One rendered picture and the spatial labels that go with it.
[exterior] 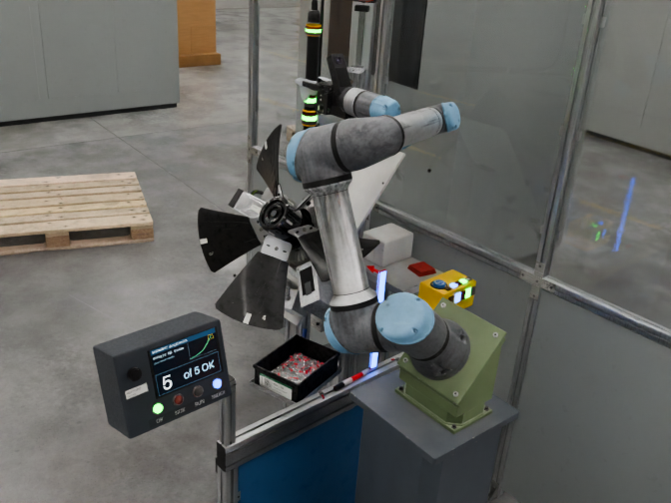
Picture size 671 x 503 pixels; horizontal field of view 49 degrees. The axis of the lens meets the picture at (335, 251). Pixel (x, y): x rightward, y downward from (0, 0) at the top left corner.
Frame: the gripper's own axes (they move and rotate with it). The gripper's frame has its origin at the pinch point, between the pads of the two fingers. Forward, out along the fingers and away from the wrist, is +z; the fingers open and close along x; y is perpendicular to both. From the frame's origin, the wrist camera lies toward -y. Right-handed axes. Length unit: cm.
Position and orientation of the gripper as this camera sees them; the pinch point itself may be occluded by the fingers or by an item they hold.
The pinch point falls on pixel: (306, 78)
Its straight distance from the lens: 216.7
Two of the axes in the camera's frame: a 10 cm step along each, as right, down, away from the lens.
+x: 7.5, -2.4, 6.2
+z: -6.6, -3.6, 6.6
